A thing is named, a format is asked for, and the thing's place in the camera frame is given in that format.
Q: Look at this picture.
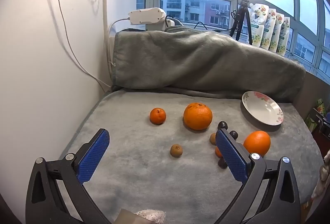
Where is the smooth navel orange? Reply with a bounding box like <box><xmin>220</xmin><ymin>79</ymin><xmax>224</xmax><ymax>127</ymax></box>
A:
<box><xmin>243</xmin><ymin>131</ymin><xmax>271</xmax><ymax>157</ymax></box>

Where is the dark plum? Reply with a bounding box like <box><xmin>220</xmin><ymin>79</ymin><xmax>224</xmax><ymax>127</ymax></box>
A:
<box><xmin>229</xmin><ymin>130</ymin><xmax>238</xmax><ymax>140</ymax></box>
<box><xmin>218</xmin><ymin>158</ymin><xmax>228</xmax><ymax>169</ymax></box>
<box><xmin>218</xmin><ymin>121</ymin><xmax>228</xmax><ymax>130</ymax></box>

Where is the small tangerine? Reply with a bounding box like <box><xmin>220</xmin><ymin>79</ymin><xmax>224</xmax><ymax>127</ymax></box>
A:
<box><xmin>215</xmin><ymin>147</ymin><xmax>223</xmax><ymax>158</ymax></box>

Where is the brown kiwi fruit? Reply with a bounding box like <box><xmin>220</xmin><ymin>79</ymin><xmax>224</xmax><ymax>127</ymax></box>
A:
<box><xmin>209</xmin><ymin>133</ymin><xmax>216</xmax><ymax>146</ymax></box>
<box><xmin>170</xmin><ymin>144</ymin><xmax>183</xmax><ymax>158</ymax></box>

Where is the large rough orange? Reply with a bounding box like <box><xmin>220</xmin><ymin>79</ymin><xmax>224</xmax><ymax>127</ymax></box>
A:
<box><xmin>183</xmin><ymin>103</ymin><xmax>213</xmax><ymax>131</ymax></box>

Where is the medium mandarin orange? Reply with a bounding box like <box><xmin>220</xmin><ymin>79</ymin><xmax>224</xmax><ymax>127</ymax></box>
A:
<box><xmin>149</xmin><ymin>108</ymin><xmax>166</xmax><ymax>125</ymax></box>

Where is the gloved right hand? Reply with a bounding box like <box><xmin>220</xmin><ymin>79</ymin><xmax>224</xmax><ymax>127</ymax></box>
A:
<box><xmin>312</xmin><ymin>150</ymin><xmax>330</xmax><ymax>199</ymax></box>

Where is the floral white plate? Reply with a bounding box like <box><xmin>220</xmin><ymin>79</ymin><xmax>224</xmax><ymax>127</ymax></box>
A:
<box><xmin>242</xmin><ymin>91</ymin><xmax>284</xmax><ymax>126</ymax></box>

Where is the grey fleece blanket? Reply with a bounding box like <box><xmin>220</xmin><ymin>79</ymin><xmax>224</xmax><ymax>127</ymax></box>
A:
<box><xmin>69</xmin><ymin>28</ymin><xmax>322</xmax><ymax>223</ymax></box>

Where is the white power adapter box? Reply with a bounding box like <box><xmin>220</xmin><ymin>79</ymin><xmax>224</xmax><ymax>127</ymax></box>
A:
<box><xmin>128</xmin><ymin>8</ymin><xmax>175</xmax><ymax>31</ymax></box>

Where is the black camera tripod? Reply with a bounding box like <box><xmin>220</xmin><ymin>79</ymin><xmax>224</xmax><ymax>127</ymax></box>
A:
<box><xmin>229</xmin><ymin>0</ymin><xmax>252</xmax><ymax>45</ymax></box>

